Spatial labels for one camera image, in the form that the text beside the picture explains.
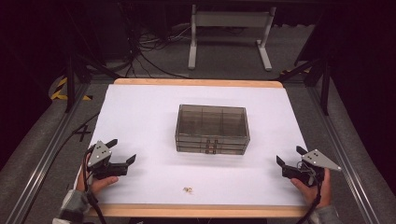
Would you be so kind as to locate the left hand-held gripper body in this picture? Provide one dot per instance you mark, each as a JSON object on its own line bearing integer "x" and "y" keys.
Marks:
{"x": 100, "y": 155}

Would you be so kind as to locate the transparent gray drawer box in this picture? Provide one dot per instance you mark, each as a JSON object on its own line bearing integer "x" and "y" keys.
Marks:
{"x": 211, "y": 123}

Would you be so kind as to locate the person's right hand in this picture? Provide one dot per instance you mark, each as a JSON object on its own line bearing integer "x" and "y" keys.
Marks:
{"x": 311, "y": 194}

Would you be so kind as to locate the person's left hand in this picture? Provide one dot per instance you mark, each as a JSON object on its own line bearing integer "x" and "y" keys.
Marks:
{"x": 102, "y": 183}

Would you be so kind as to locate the black metal stand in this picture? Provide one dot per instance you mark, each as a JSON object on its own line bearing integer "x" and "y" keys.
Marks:
{"x": 70, "y": 84}
{"x": 326, "y": 93}

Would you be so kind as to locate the aluminium floor rail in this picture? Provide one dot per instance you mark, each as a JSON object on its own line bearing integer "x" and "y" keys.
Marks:
{"x": 46, "y": 155}
{"x": 342, "y": 155}

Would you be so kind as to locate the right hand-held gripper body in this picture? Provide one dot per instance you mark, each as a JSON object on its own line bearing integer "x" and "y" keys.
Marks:
{"x": 314, "y": 160}

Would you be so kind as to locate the transparent gray drawer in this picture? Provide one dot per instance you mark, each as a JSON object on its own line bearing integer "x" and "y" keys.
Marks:
{"x": 193, "y": 151}

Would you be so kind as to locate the white desk frame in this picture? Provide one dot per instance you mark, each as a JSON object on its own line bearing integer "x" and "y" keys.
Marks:
{"x": 230, "y": 19}

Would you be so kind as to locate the wooden table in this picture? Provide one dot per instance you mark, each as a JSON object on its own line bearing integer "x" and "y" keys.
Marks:
{"x": 199, "y": 82}

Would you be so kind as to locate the white table sheet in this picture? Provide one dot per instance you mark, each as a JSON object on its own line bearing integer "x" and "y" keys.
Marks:
{"x": 140, "y": 124}

